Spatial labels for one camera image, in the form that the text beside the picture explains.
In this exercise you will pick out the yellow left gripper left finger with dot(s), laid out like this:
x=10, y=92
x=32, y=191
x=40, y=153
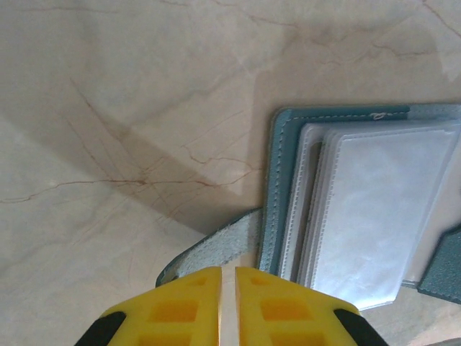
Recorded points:
x=180, y=313

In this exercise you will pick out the teal leather card holder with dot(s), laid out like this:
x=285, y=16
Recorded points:
x=284, y=173

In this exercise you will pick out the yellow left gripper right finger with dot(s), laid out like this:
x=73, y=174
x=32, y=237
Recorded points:
x=288, y=313

